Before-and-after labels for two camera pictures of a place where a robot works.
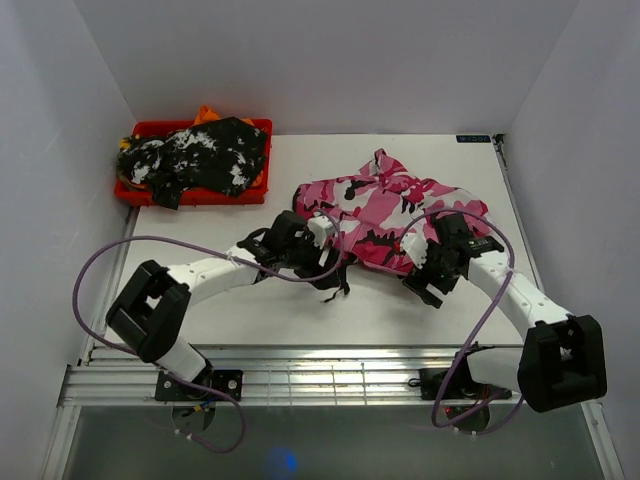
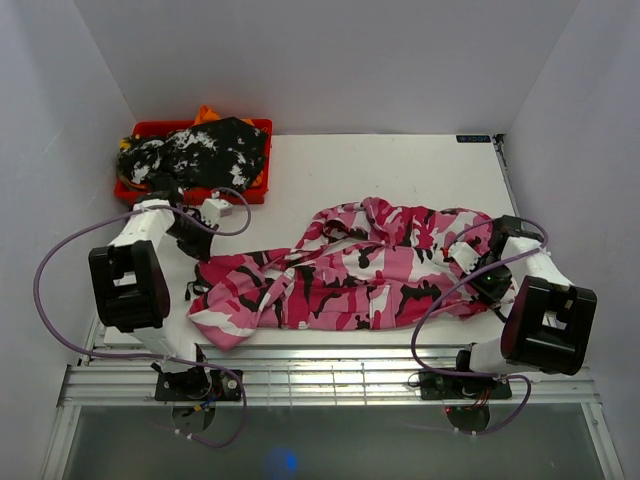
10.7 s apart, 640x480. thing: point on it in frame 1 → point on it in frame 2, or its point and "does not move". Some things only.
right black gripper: x=419 y=287 → x=491 y=294
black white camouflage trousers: x=222 y=155 does not move
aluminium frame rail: x=279 y=376 does not move
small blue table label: x=473 y=139 does not move
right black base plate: x=459 y=386 does not move
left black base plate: x=170 y=388 does not move
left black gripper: x=313 y=270 → x=200 y=249
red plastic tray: x=252 y=196 does not move
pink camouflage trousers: x=378 y=206 → x=364 y=264
